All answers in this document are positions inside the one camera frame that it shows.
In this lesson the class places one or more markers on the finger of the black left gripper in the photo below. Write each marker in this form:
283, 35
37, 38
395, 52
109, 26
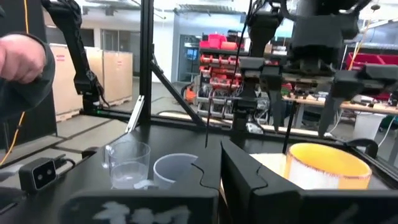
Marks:
331, 109
277, 109

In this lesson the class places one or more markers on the rack with red bins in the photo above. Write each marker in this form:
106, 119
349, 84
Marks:
217, 62

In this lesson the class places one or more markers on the wooden workbench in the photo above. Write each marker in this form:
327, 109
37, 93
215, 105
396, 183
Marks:
363, 107

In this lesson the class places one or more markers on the grey mug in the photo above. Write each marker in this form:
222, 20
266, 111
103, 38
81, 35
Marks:
168, 174

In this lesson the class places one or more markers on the black frame post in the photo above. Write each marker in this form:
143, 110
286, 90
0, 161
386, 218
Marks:
146, 46

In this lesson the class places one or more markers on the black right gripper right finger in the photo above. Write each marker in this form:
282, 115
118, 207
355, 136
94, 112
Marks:
248, 202

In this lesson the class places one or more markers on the black frame brace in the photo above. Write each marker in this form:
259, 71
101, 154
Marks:
177, 93

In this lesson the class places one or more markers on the wooden crates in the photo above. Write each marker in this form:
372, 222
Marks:
62, 87

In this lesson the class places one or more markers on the white bin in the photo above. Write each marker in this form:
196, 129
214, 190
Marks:
368, 126

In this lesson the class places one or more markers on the red storage bin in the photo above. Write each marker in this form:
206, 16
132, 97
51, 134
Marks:
367, 59

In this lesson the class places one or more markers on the clear glass mug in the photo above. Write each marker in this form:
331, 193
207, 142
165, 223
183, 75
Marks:
130, 168

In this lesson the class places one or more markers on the black table-level camera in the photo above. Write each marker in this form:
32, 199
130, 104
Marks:
37, 174

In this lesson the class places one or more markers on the cardboard crate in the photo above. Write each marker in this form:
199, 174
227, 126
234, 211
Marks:
118, 77

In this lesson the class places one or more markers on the person's hand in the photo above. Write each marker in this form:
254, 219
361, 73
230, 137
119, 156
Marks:
18, 59

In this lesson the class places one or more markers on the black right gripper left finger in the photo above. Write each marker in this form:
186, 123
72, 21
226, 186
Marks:
205, 174

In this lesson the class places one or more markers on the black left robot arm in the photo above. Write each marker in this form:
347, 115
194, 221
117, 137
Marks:
264, 25

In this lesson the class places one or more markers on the person's forearm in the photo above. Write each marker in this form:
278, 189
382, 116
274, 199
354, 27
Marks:
25, 96

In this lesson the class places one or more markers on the yellow ceramic mug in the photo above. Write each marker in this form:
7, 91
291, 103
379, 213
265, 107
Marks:
326, 160

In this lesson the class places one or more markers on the silver metal bracket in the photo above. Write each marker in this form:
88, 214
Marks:
136, 113

